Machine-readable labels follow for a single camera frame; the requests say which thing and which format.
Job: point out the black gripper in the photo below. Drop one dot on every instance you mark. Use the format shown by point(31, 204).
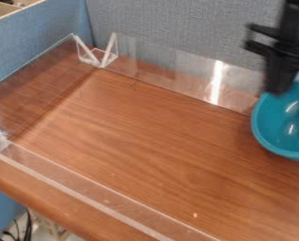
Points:
point(282, 66)

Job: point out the blue plastic bowl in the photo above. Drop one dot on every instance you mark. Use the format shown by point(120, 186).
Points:
point(276, 122)

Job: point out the clear acrylic back panel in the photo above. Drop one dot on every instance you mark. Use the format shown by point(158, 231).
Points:
point(200, 77)

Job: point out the clear acrylic panel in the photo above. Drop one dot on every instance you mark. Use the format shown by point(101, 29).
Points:
point(33, 91)
point(200, 77)
point(104, 198)

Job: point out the clear acrylic front panel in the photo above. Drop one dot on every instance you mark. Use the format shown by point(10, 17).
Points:
point(104, 198)

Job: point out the clear acrylic left panel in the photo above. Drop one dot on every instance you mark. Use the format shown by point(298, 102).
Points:
point(33, 91)

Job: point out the wooden shelf top left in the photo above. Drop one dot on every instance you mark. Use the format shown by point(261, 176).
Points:
point(13, 6)

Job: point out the clear acrylic corner bracket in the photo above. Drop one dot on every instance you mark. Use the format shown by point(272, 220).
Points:
point(94, 56)

